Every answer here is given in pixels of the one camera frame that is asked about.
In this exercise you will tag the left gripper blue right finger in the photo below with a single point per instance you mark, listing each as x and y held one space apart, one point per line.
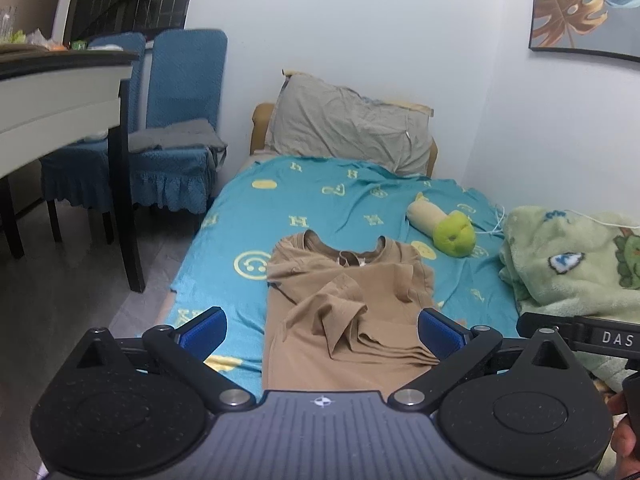
462 355

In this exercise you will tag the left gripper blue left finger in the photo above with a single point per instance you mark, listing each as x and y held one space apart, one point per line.
181 353

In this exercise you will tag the tan t-shirt with white print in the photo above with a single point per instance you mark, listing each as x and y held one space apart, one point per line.
342 320

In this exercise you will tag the person's right hand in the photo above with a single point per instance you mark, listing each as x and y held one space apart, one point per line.
624 441

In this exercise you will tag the light green fleece blanket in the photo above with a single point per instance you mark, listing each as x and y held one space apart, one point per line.
561 263

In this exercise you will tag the green and beige plush toy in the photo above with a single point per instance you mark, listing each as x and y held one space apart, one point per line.
452 234

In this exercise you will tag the teal patterned bed sheet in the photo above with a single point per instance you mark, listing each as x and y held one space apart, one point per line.
349 204

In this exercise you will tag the near blue covered chair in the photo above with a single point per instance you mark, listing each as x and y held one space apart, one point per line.
174 158

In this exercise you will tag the blue covered chair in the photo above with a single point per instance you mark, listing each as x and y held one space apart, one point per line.
174 158
78 172

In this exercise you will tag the far blue covered chair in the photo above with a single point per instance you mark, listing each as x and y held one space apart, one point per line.
78 172

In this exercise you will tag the grey cloth on chair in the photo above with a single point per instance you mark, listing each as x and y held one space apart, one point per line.
195 133

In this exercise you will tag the wooden bed headboard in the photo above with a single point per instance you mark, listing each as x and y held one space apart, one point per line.
261 117

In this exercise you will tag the grey pillow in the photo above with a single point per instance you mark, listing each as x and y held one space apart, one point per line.
313 118

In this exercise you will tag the items on table top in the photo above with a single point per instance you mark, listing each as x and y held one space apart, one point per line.
15 42

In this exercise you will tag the white table with black frame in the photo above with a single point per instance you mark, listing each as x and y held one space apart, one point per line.
50 99

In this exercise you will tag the leaf wall picture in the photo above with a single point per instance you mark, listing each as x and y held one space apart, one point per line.
599 27

